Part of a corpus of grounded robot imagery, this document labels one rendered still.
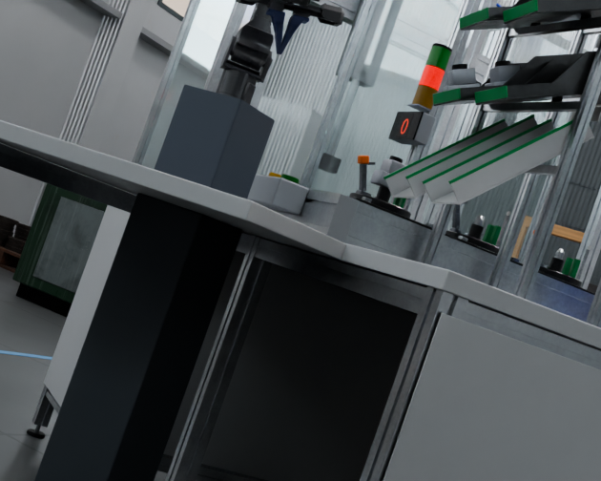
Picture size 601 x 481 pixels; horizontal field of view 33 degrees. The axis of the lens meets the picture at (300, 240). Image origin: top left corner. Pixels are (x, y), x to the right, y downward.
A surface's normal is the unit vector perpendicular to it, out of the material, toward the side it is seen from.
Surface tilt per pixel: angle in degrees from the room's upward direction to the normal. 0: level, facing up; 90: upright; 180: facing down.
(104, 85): 90
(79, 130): 90
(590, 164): 90
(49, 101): 90
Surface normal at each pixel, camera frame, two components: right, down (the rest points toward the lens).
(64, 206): -0.40, -0.17
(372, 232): 0.40, 0.11
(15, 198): 0.84, 0.28
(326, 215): -0.86, -0.32
